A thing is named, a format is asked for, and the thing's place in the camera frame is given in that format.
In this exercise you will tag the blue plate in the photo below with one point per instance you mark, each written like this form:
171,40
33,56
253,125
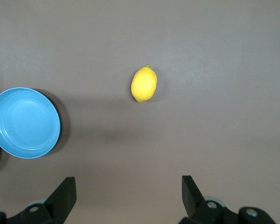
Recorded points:
25,122

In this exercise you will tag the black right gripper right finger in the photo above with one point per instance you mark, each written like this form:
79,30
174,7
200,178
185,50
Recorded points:
193,203

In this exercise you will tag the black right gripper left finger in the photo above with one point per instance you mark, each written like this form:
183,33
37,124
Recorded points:
60,200

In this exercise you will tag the yellow lemon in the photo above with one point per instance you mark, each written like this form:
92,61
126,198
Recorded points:
144,84

